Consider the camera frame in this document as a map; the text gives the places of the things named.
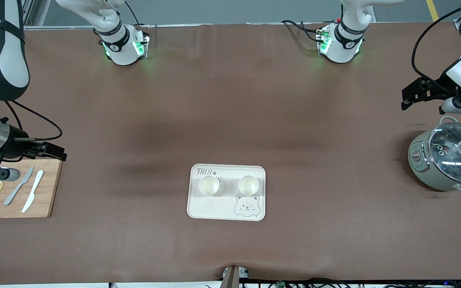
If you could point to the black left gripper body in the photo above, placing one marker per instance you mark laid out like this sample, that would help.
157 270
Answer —
435 88

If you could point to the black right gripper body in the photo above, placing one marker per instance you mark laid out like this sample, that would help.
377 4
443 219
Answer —
15 143

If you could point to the white IKEA cup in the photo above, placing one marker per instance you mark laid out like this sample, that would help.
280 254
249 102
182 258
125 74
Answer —
209 186
248 185

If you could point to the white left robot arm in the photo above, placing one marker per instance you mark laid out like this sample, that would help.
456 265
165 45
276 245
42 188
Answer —
344 40

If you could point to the wooden cutting board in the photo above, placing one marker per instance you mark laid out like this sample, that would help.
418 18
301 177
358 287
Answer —
48 188

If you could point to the white plastic knife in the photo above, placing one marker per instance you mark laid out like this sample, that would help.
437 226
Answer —
34 188

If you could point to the grey plastic knife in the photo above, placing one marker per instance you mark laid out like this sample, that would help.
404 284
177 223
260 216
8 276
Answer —
16 190

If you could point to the grey-green electric cooking pot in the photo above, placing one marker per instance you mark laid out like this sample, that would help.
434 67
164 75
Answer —
420 168

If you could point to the glass pot lid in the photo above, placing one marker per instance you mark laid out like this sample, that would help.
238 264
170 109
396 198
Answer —
454 160

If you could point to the cream bear print tray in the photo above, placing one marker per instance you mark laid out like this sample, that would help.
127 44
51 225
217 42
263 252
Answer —
226 208

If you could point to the brown table mat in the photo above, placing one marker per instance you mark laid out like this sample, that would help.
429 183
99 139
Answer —
230 100

